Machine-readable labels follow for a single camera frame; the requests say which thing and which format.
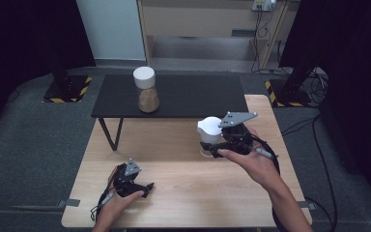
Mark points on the person's left hand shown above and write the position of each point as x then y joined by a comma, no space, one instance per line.
112,208

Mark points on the glass jar round white lid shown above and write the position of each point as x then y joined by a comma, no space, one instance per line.
146,93

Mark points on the black desktop shelf riser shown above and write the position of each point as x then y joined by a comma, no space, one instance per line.
190,95

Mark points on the black curtain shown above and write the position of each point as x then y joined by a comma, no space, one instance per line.
22,42
357,64

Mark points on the person's right hand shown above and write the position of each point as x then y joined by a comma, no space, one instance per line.
259,166

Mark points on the black stand with striped base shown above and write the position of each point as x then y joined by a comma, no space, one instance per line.
291,93
66,90

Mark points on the white panel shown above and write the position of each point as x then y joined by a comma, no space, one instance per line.
112,29

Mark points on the white power strip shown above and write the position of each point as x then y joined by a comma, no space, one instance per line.
263,5

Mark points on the white cup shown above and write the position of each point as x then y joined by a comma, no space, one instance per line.
210,130

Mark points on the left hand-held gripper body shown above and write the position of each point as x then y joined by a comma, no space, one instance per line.
125,185

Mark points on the grey tape strip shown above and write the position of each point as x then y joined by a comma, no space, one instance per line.
308,205
68,203

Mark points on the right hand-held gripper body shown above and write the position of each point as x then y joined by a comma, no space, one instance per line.
238,138

